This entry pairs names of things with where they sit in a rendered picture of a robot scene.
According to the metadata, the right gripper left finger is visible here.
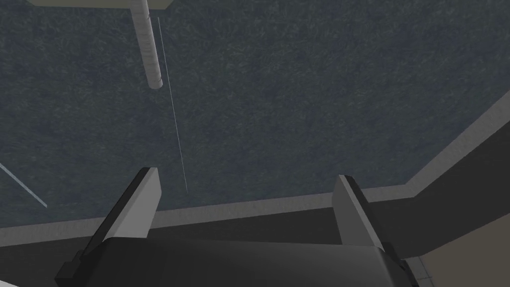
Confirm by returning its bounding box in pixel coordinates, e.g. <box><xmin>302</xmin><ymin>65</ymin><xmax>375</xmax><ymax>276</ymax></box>
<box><xmin>82</xmin><ymin>167</ymin><xmax>162</xmax><ymax>258</ymax></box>

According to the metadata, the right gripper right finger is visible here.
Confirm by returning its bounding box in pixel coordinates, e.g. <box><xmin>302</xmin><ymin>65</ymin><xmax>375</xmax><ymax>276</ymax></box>
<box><xmin>332</xmin><ymin>174</ymin><xmax>387</xmax><ymax>252</ymax></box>

